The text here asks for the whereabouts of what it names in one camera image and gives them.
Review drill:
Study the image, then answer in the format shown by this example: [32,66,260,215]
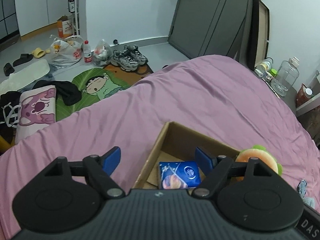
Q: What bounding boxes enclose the grey sneaker left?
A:
[110,50,139,72]

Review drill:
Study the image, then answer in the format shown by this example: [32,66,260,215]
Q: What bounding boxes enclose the white plastic shopping bag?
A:
[48,35,84,69]

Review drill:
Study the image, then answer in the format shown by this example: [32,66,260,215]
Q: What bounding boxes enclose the white cabinet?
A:
[1,0,69,41]

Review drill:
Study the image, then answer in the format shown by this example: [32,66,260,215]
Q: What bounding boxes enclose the blue tissue pack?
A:
[158,161,201,190]

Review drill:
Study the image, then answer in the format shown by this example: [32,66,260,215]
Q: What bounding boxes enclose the framed board leaning on wall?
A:
[246,0,270,70]

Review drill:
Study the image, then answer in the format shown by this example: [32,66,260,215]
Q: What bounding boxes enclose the red label water bottle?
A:
[82,40,92,63]

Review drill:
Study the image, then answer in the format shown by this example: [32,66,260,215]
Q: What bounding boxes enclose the clear glass jar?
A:
[271,57,299,97]

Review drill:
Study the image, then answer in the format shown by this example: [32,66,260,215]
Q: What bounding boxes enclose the clear plastic trash bag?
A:
[92,39,112,67]

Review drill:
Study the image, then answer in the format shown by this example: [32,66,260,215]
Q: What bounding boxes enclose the orange cardboard box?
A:
[57,15,74,38]

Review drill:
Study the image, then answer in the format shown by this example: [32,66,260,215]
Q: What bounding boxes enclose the black slipper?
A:
[12,53,33,67]

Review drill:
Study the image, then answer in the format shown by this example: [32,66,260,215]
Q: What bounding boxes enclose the plush hamburger toy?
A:
[235,145,283,177]

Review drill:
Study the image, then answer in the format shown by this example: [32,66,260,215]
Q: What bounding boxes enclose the grey sneaker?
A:
[110,50,139,72]
[124,45,148,66]

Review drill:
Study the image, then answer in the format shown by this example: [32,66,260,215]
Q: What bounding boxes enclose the grey door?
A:
[169,0,248,59]

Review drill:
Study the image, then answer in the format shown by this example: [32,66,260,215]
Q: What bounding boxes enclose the yellow slipper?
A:
[31,48,46,59]

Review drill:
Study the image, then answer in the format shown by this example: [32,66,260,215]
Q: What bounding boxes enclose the pink bed sheet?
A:
[1,55,319,239]

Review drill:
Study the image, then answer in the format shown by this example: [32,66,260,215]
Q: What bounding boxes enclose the cartoon character floor mat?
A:
[55,67,132,123]

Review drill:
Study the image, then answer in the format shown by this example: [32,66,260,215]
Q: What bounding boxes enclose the grey sneaker right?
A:
[124,45,148,66]

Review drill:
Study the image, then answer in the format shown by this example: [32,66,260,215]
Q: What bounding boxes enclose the black clothing on floor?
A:
[33,80,82,106]

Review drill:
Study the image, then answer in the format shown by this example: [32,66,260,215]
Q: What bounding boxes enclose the pink cartoon pillow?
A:
[15,85,56,144]

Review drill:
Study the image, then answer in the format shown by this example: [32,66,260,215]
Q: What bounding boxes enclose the small bottles near jar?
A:
[254,57,277,82]

